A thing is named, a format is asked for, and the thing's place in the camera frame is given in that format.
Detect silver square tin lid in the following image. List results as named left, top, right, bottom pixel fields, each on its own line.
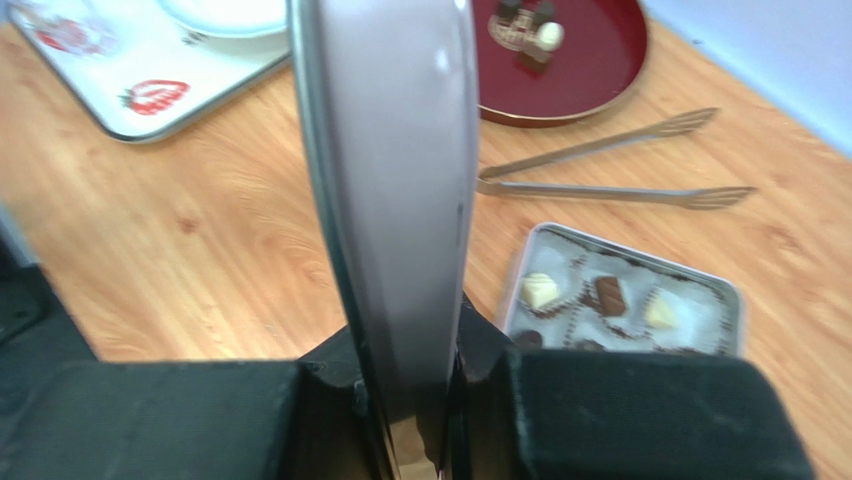
left=286, top=0, right=482, bottom=427

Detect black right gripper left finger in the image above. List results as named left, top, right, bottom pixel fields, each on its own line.
left=1, top=329, right=386, bottom=479

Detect pink square chocolate tin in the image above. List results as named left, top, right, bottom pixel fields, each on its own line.
left=496, top=222, right=745, bottom=357

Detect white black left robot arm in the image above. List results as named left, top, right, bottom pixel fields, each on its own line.
left=1, top=245, right=96, bottom=379

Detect dark chocolate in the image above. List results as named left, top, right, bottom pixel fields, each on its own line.
left=594, top=276, right=627, bottom=317
left=512, top=330, right=544, bottom=350

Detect white scalloped plate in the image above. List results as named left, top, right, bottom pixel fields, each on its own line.
left=157, top=0, right=288, bottom=38

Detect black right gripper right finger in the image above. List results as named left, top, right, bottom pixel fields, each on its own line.
left=447, top=300, right=815, bottom=479

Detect strawberry pattern rectangular tray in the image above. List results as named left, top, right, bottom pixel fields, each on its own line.
left=7, top=1, right=292, bottom=143

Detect dark red round tray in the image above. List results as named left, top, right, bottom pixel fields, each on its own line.
left=472, top=0, right=650, bottom=128

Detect white chocolate cluster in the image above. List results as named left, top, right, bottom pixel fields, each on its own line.
left=486, top=1, right=566, bottom=53

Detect metal serving tongs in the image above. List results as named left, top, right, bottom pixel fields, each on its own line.
left=476, top=107, right=758, bottom=211

